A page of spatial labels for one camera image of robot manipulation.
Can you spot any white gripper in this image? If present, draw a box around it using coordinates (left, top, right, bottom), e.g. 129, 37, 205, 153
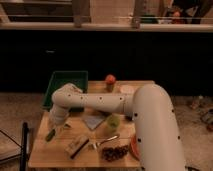
48, 107, 69, 130

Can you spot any green pepper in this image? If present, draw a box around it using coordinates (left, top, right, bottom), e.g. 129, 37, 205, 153
45, 129, 56, 142

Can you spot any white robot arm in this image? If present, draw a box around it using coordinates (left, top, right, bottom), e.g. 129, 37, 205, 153
50, 83, 186, 171

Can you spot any grey blue cloth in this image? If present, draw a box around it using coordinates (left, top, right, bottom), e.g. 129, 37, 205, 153
83, 116, 106, 130

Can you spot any green plastic bin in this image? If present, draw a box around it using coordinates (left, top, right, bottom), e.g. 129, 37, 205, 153
43, 71, 88, 111

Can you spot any silver fork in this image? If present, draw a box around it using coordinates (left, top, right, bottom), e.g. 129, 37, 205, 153
88, 134, 120, 149

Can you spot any green cup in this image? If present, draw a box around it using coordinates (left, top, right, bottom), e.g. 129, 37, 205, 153
107, 114, 120, 131

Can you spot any black pole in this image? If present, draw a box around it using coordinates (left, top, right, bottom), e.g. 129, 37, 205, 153
19, 122, 29, 171

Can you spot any orange tomato on stand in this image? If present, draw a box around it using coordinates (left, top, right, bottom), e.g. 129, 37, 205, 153
105, 74, 116, 92

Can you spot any bunch of dark grapes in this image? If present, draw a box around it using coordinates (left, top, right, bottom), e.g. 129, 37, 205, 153
101, 145, 129, 162

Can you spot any orange plate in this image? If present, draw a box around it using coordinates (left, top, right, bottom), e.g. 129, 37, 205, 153
130, 134, 139, 161

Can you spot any brush with black handle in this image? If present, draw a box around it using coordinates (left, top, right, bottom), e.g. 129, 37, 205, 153
65, 135, 89, 159

